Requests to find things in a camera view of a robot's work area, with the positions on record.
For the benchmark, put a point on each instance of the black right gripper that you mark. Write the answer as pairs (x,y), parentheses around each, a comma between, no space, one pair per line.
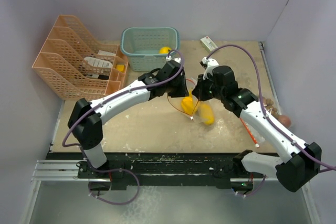
(199,91)

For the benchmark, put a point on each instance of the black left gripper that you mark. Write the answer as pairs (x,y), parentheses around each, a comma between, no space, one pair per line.
(182,91)

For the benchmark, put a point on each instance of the yellow fake bell pepper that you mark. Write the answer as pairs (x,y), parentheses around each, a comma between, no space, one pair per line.
(187,105)

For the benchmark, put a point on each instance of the clear zip bag red seal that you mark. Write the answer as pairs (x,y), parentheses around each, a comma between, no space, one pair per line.
(176,102)

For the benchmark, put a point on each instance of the yellow fake fruit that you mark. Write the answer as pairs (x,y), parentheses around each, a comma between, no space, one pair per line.
(206,114)

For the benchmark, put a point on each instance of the yellow fake lemon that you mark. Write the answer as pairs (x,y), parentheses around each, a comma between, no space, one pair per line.
(165,50)

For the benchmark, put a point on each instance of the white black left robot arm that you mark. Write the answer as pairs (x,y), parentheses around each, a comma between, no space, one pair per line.
(88,117)

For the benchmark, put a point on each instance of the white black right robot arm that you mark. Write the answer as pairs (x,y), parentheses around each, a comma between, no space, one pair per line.
(297,161)

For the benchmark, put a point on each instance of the brown fake potato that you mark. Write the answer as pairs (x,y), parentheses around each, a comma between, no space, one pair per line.
(284,120)

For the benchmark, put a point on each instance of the small white green box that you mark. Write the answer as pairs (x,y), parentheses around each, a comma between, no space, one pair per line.
(208,44)

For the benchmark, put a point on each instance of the light blue plastic basket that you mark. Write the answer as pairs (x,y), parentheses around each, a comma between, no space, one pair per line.
(141,46)

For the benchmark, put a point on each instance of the small yellow item in organizer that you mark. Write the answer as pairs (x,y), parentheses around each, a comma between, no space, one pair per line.
(120,67)

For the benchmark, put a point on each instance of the orange mesh file organizer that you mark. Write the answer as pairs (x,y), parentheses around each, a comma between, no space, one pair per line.
(60,62)

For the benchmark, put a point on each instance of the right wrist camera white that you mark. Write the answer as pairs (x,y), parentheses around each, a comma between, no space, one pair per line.
(208,64)

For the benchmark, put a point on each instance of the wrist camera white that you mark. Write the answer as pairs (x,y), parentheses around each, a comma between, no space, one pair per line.
(170,57)
(208,64)

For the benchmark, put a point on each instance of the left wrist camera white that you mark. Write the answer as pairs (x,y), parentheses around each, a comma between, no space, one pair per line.
(170,57)

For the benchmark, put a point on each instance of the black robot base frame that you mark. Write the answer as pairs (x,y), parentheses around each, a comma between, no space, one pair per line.
(217,170)

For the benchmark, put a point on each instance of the aluminium rail frame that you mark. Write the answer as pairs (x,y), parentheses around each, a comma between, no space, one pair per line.
(47,171)

